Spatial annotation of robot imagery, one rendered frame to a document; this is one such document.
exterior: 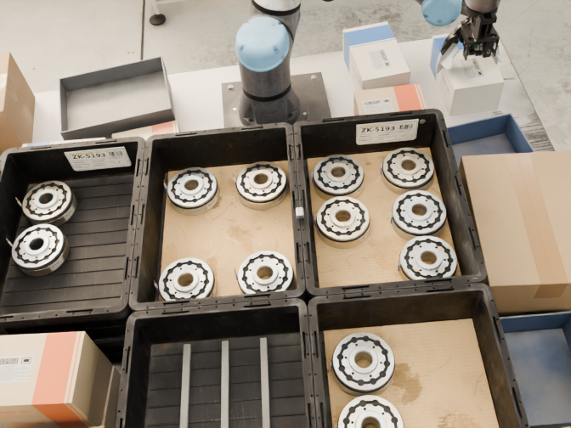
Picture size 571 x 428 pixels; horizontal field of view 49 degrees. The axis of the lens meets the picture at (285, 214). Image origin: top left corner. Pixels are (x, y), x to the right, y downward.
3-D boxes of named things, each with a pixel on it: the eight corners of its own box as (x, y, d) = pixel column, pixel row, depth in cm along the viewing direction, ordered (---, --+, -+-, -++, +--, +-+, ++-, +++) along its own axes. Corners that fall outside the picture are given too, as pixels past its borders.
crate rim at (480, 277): (293, 129, 128) (292, 121, 126) (439, 115, 127) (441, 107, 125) (307, 303, 105) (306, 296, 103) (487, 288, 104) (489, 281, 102)
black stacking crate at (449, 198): (297, 160, 136) (293, 123, 126) (433, 147, 135) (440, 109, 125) (311, 326, 113) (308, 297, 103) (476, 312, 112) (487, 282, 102)
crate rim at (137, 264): (149, 143, 129) (146, 135, 127) (293, 129, 128) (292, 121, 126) (131, 318, 106) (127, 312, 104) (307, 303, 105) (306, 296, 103)
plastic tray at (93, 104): (67, 147, 152) (59, 133, 148) (65, 92, 163) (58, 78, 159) (176, 122, 154) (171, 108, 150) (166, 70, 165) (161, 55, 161)
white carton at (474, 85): (428, 63, 166) (432, 36, 159) (472, 56, 166) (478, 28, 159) (449, 116, 154) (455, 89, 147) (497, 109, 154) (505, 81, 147)
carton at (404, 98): (361, 148, 151) (361, 126, 145) (353, 113, 158) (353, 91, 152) (426, 140, 150) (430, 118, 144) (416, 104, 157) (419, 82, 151)
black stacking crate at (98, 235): (27, 185, 138) (4, 151, 129) (159, 172, 137) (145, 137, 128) (-15, 353, 115) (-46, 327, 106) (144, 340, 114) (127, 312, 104)
